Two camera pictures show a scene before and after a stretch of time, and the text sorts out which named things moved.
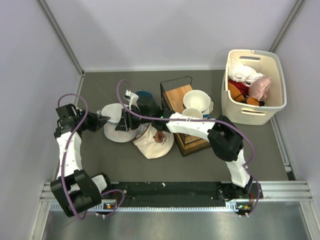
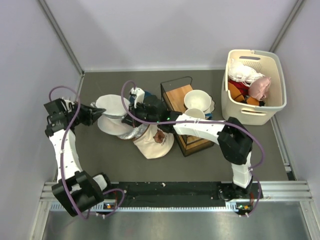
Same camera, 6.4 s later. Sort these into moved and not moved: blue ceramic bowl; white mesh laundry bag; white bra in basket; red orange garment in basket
Moved: white mesh laundry bag
Not moved: blue ceramic bowl; white bra in basket; red orange garment in basket
